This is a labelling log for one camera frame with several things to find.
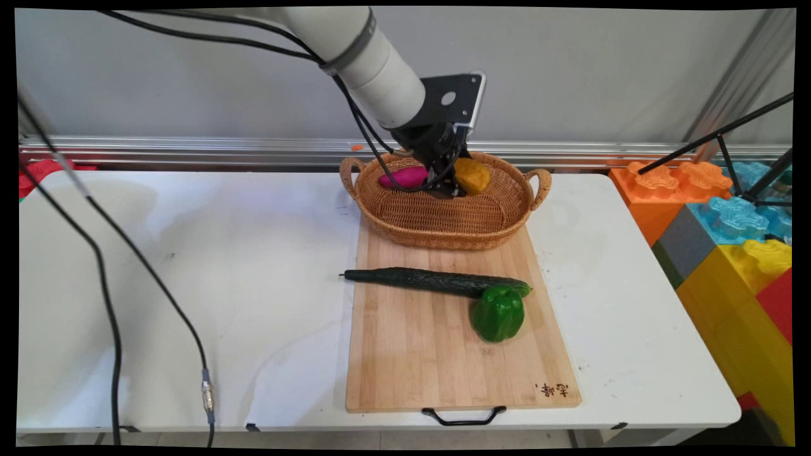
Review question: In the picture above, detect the woven wicker basket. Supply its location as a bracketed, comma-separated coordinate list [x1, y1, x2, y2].
[340, 149, 553, 251]

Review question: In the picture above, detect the black cable with metal connector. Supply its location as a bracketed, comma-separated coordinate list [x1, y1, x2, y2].
[18, 95, 217, 448]

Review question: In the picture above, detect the brown potato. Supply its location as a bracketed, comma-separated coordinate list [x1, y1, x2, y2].
[454, 157, 492, 196]

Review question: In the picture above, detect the bamboo cutting board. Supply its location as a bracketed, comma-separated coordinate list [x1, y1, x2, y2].
[345, 222, 583, 414]

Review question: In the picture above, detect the blue toy block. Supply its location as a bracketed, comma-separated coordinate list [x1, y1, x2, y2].
[686, 161, 793, 247]

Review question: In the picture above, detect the red cloth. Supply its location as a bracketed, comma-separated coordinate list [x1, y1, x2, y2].
[18, 159, 97, 199]

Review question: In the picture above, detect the purple sweet potato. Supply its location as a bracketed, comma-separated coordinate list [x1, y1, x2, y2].
[379, 166, 430, 190]

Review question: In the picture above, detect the green bell pepper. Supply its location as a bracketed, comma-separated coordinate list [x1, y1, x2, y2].
[469, 284, 526, 343]

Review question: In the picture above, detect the black hanging cable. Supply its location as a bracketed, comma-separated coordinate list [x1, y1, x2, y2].
[18, 157, 123, 447]

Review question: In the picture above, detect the black cutting board handle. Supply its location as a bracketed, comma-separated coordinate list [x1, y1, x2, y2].
[422, 406, 508, 427]

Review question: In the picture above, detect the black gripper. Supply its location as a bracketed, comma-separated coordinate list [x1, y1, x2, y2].
[387, 122, 473, 200]

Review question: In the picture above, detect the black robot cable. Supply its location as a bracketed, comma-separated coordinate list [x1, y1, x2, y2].
[95, 9, 458, 194]
[136, 8, 406, 156]

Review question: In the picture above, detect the grey toy block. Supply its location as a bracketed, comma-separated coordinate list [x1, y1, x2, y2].
[652, 205, 718, 290]

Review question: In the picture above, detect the aluminium rail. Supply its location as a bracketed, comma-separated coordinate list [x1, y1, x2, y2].
[18, 134, 793, 172]

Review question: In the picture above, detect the red toy block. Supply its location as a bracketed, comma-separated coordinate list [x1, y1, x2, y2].
[755, 269, 793, 346]

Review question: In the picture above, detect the black tripod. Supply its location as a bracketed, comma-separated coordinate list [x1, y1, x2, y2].
[638, 93, 795, 208]

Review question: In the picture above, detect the dark green cucumber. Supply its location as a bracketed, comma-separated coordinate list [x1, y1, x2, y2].
[340, 267, 533, 300]

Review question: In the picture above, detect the orange toy block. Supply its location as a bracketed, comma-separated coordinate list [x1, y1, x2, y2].
[609, 161, 734, 248]

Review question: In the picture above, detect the yellow toy block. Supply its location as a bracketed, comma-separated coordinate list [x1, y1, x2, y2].
[675, 239, 795, 446]

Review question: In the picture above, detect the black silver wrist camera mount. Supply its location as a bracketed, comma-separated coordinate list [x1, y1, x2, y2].
[418, 71, 488, 130]

